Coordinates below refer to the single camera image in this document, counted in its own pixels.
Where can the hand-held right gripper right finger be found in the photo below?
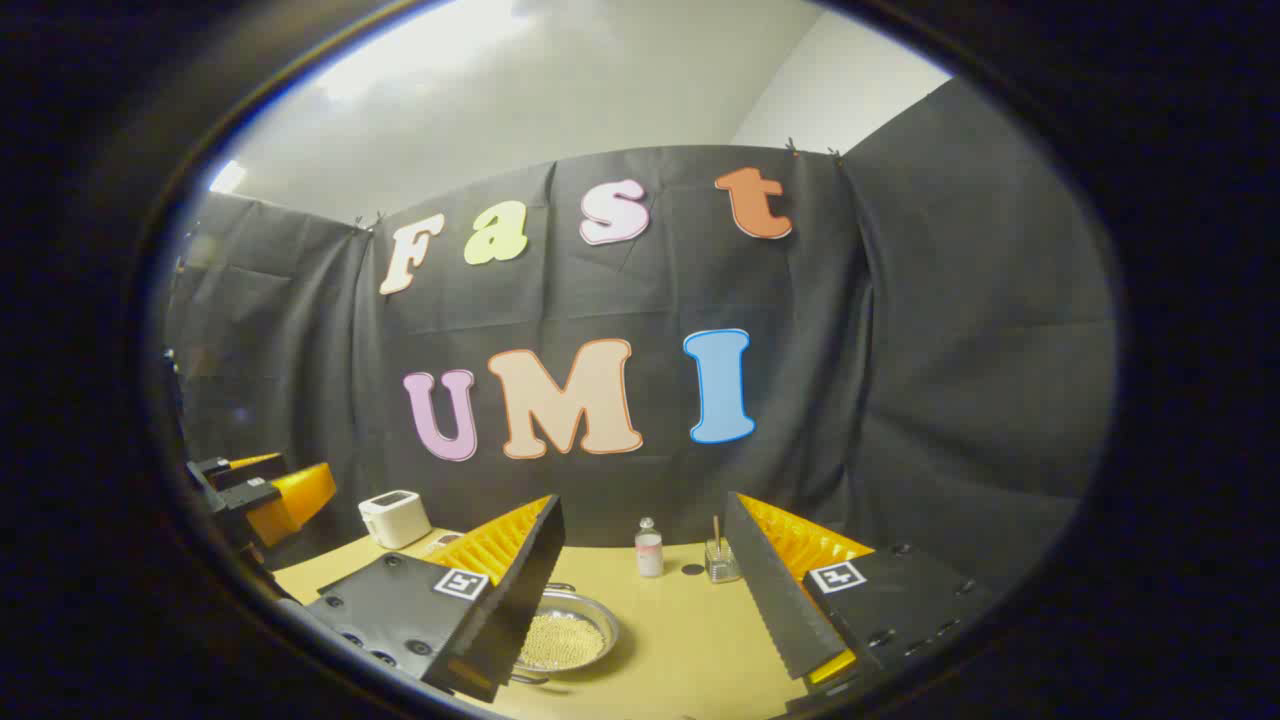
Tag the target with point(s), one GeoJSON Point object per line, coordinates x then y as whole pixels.
{"type": "Point", "coordinates": [775, 600]}

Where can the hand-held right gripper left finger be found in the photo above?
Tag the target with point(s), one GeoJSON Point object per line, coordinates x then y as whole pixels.
{"type": "Point", "coordinates": [520, 600]}

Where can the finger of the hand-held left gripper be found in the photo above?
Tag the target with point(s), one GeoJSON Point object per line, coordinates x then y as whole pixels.
{"type": "Point", "coordinates": [240, 470]}
{"type": "Point", "coordinates": [295, 500]}

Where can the stainless steel pot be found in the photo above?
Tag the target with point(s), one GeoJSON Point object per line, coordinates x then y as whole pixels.
{"type": "Point", "coordinates": [603, 622]}

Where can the pile of soybeans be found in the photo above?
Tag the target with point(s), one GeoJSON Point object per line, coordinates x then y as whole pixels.
{"type": "Point", "coordinates": [565, 640]}

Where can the small glass jar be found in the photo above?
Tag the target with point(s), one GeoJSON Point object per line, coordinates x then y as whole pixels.
{"type": "Point", "coordinates": [722, 568]}

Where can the wooden stick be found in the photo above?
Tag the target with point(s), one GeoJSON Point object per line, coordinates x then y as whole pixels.
{"type": "Point", "coordinates": [716, 528]}

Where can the white divided dish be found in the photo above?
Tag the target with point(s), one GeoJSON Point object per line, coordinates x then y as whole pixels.
{"type": "Point", "coordinates": [445, 541]}

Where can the white toaster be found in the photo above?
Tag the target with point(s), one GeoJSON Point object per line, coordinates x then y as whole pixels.
{"type": "Point", "coordinates": [395, 520]}

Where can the clear bottle with pink label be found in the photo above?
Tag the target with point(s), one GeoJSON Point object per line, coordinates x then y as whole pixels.
{"type": "Point", "coordinates": [649, 552]}

